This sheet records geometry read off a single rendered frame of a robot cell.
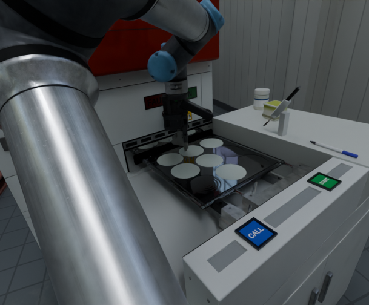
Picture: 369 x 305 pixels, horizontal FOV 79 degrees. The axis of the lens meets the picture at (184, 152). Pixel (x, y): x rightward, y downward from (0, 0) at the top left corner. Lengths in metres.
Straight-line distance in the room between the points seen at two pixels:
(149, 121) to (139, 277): 0.75
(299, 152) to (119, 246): 0.73
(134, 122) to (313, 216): 0.64
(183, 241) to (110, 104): 0.50
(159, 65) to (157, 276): 0.50
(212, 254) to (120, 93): 0.60
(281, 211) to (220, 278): 0.21
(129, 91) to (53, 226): 0.69
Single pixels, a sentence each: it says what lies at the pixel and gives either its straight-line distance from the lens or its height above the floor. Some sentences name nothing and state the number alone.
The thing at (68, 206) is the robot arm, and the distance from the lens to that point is 0.19.
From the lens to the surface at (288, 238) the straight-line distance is 0.48.
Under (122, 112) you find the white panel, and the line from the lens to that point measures 0.84.
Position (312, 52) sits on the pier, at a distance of 2.73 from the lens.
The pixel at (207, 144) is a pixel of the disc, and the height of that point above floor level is 0.90.
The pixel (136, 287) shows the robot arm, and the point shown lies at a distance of 0.18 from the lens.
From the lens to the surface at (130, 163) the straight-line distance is 0.89.
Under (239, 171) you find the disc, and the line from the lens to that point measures 0.76.
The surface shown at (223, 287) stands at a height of 0.96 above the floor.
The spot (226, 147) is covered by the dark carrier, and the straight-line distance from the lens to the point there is 0.92.
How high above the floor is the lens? 1.30
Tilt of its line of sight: 27 degrees down
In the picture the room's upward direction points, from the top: 4 degrees counter-clockwise
